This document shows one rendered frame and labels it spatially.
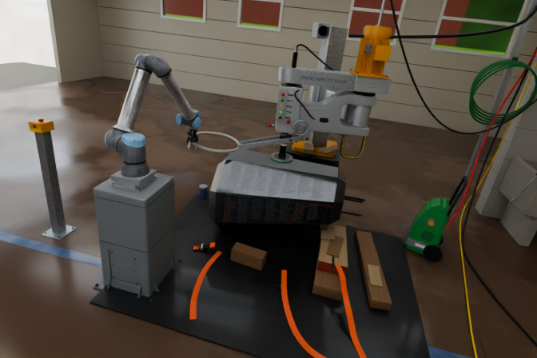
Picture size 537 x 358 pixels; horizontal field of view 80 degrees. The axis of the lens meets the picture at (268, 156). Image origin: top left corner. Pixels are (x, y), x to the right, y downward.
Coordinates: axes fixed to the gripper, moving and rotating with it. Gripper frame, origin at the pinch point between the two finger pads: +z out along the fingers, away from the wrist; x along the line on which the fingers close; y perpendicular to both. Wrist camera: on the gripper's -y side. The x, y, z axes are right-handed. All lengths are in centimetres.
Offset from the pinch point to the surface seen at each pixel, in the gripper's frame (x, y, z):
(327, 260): 82, 120, 59
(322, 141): 147, 12, 0
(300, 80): 79, 42, -75
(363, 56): 124, 62, -101
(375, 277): 117, 145, 67
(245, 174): 38, 40, 13
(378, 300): 101, 163, 68
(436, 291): 168, 173, 77
